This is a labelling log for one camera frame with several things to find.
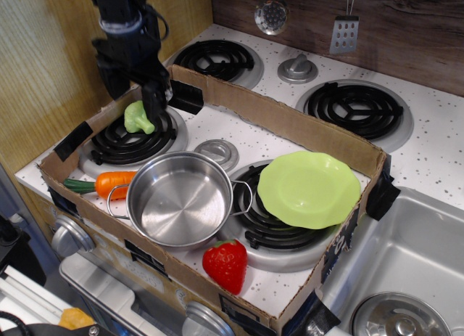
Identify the back right black burner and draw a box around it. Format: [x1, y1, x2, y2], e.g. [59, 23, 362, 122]
[296, 79, 414, 153]

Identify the silver oven knob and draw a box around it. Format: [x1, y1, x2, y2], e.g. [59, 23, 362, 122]
[51, 215, 96, 258]
[182, 301, 235, 336]

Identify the yellow sponge piece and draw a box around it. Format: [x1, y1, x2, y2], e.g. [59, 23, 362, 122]
[58, 307, 95, 330]

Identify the grey back stove knob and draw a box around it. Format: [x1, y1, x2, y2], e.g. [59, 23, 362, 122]
[278, 54, 318, 84]

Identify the light green plastic plate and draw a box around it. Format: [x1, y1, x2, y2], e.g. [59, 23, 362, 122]
[257, 151, 361, 229]

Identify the green toy broccoli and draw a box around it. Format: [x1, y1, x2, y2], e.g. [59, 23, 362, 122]
[124, 100, 155, 134]

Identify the front left black burner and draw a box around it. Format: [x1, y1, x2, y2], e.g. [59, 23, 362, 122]
[79, 107, 189, 178]

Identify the right silver oven knob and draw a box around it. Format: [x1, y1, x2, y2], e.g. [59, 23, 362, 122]
[182, 301, 235, 336]

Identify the hanging silver slotted spatula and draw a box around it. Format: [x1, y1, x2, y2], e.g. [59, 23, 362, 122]
[329, 0, 360, 55]

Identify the black cable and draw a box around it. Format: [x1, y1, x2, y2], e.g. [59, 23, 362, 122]
[0, 310, 32, 336]

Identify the stainless steel sink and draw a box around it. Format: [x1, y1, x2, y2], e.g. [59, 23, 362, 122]
[322, 188, 463, 335]

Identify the stainless steel pan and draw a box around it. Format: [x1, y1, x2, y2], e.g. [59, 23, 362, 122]
[125, 152, 251, 250]

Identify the left silver oven knob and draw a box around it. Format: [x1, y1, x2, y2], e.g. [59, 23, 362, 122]
[51, 215, 96, 258]

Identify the back left black burner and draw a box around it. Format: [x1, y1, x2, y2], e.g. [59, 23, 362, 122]
[168, 39, 264, 89]

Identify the grey centre stove knob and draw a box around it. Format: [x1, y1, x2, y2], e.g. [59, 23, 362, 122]
[194, 139, 239, 172]

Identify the brown cardboard fence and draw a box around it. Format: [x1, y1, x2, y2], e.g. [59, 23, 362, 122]
[39, 65, 389, 335]

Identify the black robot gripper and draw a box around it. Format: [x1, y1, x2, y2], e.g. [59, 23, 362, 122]
[92, 23, 173, 123]

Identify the silver oven door handle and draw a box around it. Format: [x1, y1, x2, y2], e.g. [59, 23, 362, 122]
[59, 254, 163, 335]

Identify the front right black burner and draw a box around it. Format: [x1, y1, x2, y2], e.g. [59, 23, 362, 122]
[218, 160, 339, 273]

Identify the red toy strawberry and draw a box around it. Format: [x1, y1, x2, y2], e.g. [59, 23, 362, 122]
[202, 239, 248, 295]

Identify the orange toy carrot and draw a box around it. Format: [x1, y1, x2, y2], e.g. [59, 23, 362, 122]
[63, 171, 136, 200]

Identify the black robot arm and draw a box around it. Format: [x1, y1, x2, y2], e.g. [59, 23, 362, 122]
[91, 0, 172, 123]

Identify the hanging silver skimmer ladle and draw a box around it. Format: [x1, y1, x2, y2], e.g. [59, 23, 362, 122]
[254, 0, 290, 36]

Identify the black burner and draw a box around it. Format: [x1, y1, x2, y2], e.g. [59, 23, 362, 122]
[79, 107, 189, 178]
[168, 39, 264, 89]
[218, 160, 339, 273]
[296, 79, 414, 153]

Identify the grey stove knob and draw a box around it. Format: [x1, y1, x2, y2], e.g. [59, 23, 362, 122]
[194, 139, 239, 172]
[278, 54, 318, 84]

